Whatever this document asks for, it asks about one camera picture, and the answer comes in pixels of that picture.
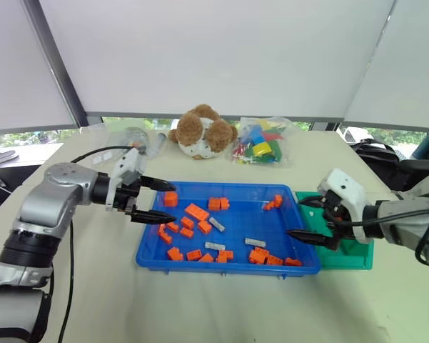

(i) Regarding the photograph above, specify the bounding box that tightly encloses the grey object on side desk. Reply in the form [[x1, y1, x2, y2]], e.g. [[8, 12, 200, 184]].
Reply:
[[0, 149, 21, 168]]

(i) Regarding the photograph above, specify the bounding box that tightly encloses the large orange building block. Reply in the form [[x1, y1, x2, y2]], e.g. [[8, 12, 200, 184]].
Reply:
[[248, 246, 271, 265]]

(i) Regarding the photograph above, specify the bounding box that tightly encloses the flat orange plate block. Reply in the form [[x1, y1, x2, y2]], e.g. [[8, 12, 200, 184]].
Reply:
[[183, 202, 211, 222]]

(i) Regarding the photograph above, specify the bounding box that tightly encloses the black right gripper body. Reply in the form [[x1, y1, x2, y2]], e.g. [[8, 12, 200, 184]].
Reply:
[[321, 189, 355, 251]]

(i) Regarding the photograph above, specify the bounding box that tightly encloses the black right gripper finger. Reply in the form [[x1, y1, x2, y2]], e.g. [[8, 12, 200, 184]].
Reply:
[[286, 229, 335, 249], [298, 197, 326, 208]]

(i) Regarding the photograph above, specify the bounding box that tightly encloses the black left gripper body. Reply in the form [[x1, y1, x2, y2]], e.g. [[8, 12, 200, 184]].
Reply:
[[111, 175, 146, 217]]

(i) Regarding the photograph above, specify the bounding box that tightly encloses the black backpack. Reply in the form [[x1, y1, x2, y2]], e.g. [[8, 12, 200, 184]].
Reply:
[[349, 138, 429, 194]]

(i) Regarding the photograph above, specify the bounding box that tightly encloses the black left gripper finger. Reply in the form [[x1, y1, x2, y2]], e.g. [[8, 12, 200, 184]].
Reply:
[[126, 209, 178, 224], [139, 175, 177, 192]]

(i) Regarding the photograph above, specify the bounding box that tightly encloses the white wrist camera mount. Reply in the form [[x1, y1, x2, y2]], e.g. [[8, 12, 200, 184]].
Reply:
[[104, 146, 148, 212], [316, 167, 375, 245]]

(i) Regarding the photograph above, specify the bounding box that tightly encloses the clear bag of coloured blocks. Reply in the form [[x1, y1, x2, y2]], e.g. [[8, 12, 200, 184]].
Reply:
[[228, 115, 296, 169]]

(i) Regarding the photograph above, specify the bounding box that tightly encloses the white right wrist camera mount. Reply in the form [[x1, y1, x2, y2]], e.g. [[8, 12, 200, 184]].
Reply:
[[316, 167, 375, 245]]

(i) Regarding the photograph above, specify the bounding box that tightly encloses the dark window frame post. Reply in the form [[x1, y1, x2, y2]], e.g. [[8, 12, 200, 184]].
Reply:
[[20, 0, 91, 129]]

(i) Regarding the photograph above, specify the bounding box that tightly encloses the brown and white plush bear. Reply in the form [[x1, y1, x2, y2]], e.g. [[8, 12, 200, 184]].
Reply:
[[168, 103, 239, 161]]

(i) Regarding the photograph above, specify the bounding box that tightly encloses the clear plastic tube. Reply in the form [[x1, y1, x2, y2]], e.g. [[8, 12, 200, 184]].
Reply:
[[153, 131, 173, 151]]

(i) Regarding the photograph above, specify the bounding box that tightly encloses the blue plastic tray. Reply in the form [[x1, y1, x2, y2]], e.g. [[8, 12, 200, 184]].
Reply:
[[135, 181, 323, 277]]

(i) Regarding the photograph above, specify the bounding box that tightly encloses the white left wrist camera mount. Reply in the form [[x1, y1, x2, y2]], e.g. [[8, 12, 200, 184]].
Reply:
[[104, 146, 148, 212]]

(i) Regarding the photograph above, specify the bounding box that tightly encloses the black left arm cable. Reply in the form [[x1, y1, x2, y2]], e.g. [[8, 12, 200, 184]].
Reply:
[[56, 144, 133, 343]]

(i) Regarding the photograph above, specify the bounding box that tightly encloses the dark green bottle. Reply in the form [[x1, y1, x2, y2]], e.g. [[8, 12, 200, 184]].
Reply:
[[411, 131, 429, 161]]

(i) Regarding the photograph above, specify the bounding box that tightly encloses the green plastic tray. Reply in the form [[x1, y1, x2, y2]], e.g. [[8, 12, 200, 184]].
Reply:
[[293, 191, 375, 271]]

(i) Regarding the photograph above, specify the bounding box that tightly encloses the clear plastic bag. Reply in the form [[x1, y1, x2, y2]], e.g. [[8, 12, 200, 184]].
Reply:
[[106, 126, 155, 159]]

